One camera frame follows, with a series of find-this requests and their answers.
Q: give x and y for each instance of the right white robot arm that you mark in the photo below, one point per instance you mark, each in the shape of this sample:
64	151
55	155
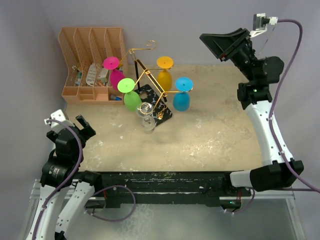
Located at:
279	168

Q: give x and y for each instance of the green wine glass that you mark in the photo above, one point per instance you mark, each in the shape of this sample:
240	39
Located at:
131	98

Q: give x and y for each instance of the yellow wine glass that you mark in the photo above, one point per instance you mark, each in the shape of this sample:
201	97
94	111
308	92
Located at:
164	78

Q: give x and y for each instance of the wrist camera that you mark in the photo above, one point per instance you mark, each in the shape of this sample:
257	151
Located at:
260	24
60	116

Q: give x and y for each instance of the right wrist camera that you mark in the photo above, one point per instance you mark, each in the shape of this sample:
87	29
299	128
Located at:
260	24

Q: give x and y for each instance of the gold wine glass rack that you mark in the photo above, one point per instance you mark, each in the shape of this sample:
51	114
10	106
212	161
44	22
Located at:
150	91

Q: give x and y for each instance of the blue grey glue stick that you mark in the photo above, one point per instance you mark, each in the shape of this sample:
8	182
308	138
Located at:
113	97

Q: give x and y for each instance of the pink wine glass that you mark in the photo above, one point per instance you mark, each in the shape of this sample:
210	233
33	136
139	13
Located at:
112	63

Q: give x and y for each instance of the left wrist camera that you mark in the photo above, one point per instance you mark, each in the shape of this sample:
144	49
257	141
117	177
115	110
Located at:
60	116

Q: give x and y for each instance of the small green white box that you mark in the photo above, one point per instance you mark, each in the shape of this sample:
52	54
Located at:
103	75

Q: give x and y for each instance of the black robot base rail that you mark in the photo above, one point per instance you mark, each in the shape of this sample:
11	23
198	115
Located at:
209	188

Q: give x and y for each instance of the blue wine glass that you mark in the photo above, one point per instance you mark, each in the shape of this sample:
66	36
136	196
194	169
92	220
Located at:
181	100

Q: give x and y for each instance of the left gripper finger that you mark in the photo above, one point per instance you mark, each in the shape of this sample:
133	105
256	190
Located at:
82	121
86	134

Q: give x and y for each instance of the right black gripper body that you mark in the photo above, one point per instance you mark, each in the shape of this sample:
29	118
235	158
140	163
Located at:
244	58

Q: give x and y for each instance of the clear wine glass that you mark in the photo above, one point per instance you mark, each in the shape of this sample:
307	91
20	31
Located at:
145	112

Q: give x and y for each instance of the orange desk file organizer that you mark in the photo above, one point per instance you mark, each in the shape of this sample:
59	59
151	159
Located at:
82	46

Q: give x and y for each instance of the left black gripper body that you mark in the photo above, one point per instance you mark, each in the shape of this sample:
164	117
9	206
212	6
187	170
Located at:
52	134

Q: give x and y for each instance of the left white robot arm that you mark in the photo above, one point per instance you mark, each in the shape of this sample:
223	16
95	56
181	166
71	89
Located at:
63	190

